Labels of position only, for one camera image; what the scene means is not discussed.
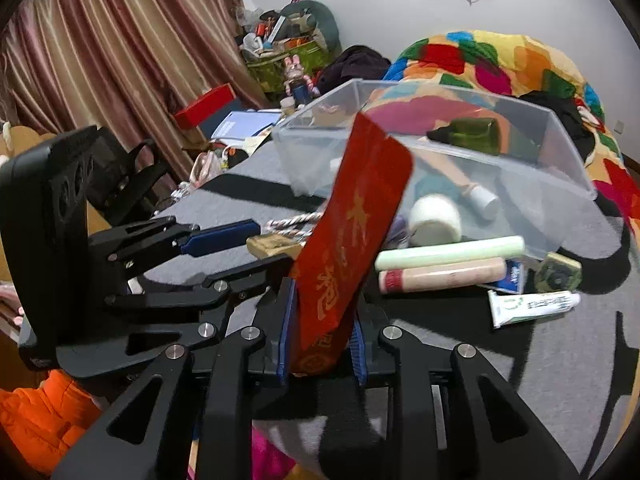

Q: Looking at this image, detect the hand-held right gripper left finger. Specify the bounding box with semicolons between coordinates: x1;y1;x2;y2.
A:
52;276;302;480

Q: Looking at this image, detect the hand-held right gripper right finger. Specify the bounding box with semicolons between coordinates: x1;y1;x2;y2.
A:
351;309;582;480

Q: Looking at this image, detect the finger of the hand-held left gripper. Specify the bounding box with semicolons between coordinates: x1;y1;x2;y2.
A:
104;254;297;348
89;216;262;282

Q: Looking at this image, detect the wooden block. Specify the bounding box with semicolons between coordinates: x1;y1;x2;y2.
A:
247;233;294;261

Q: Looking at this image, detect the pink white rope ring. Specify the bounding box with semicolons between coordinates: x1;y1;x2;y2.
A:
264;210;326;237

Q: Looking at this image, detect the pink tube with red label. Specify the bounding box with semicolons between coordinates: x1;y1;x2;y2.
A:
378;256;506;295

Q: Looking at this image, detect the clear plastic bin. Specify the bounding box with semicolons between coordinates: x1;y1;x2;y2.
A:
270;79;598;262

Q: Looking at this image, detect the red tea packet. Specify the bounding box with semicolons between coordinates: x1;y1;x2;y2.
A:
290;112;415;377

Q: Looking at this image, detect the purple bottle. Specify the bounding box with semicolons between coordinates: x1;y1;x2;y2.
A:
387;214;411;247

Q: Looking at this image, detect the light green tube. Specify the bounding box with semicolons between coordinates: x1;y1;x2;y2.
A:
375;235;526;271

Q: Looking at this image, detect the blue card packet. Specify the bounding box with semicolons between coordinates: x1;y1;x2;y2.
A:
487;257;527;295

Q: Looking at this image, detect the white toothpaste tube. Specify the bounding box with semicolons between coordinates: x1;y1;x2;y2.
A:
487;290;582;330

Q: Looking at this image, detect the small green box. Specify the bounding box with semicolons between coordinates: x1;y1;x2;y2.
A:
533;252;583;294

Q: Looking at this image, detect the pink clear bag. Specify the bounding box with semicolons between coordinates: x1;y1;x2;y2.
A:
191;151;227;187

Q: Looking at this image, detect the blue white booklet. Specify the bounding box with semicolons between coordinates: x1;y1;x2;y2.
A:
210;110;284;147

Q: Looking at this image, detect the red box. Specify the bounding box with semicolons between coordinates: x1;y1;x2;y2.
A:
173;83;236;131

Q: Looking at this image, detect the grey black blanket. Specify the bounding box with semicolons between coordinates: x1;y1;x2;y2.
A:
135;145;640;480

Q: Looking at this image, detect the white roll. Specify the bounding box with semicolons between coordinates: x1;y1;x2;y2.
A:
408;194;463;248

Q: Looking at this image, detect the pink rabbit toy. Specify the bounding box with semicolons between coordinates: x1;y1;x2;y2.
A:
282;55;321;99

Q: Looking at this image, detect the green storage bag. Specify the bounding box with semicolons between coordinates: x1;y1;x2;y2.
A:
240;40;332;94

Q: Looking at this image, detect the beige bottle with white cap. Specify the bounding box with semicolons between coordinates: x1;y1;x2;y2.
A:
425;155;502;220

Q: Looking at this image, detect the striped curtain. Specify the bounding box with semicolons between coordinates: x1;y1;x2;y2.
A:
0;0;271;186

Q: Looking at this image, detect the dark clothes pile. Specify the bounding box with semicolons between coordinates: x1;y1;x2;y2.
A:
317;45;392;97

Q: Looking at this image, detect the grey neck pillow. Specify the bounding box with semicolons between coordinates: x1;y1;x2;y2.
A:
279;0;344;55

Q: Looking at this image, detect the green glass bottle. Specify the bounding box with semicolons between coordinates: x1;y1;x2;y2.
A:
426;117;502;157

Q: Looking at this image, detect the colourful patchwork blanket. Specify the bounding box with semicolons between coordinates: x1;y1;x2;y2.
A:
382;30;640;241

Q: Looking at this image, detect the black garment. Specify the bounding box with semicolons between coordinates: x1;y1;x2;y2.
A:
520;90;597;142

